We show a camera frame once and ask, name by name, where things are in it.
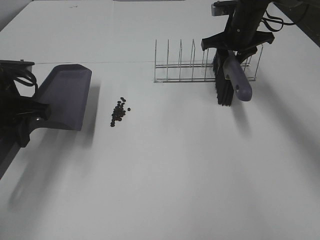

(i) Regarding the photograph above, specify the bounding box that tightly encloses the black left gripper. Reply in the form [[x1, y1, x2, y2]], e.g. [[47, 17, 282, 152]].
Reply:
[[0, 67, 52, 148]]

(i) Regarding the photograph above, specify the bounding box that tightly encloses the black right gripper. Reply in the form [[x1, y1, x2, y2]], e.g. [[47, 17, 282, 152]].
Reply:
[[201, 0, 275, 66]]

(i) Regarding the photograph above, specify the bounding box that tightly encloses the purple plastic dustpan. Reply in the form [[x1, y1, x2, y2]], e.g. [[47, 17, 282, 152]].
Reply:
[[0, 63, 93, 181]]

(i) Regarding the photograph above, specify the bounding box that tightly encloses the pile of coffee beans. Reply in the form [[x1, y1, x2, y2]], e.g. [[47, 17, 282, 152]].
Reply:
[[110, 97, 132, 128]]

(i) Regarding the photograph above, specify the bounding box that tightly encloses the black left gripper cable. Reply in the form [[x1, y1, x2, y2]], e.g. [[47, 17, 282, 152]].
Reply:
[[9, 69, 38, 97]]

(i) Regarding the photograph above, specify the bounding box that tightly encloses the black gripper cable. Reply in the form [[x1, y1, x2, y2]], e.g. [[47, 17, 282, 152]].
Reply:
[[9, 69, 38, 97], [259, 0, 311, 33]]

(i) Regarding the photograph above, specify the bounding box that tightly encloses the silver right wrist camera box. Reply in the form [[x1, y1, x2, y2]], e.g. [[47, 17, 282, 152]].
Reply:
[[211, 0, 237, 17]]

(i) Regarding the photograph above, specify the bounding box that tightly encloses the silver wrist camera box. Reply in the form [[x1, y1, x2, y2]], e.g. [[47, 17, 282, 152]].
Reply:
[[0, 59, 35, 72], [211, 0, 237, 17]]

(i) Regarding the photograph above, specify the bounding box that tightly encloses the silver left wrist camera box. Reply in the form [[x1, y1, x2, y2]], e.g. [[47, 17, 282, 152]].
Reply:
[[0, 59, 35, 72]]

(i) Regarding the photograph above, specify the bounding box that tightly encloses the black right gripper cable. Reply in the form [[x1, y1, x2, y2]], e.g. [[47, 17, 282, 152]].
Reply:
[[259, 0, 311, 33]]

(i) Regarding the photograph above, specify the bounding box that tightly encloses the metal wire rack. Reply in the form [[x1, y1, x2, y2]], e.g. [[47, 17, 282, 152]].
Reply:
[[152, 37, 264, 85]]

